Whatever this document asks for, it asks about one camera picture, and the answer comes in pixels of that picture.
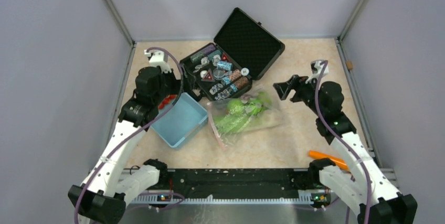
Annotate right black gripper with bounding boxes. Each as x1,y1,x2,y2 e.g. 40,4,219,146
273,73,325,117

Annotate clear zip top bag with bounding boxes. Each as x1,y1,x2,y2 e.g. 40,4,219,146
206,86,285,150

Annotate green apple toy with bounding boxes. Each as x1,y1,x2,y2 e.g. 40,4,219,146
227,99,245,114

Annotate green napa cabbage toy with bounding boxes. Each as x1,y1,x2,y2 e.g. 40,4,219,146
209,112,253,134

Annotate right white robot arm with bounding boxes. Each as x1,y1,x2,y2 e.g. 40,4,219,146
273,75,418,223

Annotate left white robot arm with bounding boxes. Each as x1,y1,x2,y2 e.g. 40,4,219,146
68,66,185,223

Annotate red cherry tomato bunch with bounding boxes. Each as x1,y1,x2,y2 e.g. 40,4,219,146
158,94,177,110

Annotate white single poker chip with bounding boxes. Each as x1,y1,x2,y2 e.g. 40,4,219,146
240,68,250,76

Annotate light blue plastic basket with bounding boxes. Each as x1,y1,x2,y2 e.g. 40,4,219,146
150,92,208,149

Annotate black poker chip case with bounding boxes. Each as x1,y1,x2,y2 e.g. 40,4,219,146
180,7,285,101

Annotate red triangle dealer token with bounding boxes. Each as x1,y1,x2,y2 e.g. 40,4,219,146
200,70,215,82

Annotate clear round dealer button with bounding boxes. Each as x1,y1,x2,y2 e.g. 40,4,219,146
213,69,226,80

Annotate orange marker pen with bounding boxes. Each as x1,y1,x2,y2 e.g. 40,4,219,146
309,150,349,172

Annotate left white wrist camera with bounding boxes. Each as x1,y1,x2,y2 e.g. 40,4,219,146
144,49,172,73

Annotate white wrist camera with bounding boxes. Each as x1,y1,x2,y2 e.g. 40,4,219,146
144,49,172,73
305,60,329,84

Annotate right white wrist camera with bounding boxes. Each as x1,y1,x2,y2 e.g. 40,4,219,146
305,60,329,84

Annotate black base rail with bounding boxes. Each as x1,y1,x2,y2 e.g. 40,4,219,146
153,168,343,200

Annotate white cable duct strip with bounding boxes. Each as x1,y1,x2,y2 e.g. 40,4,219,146
132,193,314,205

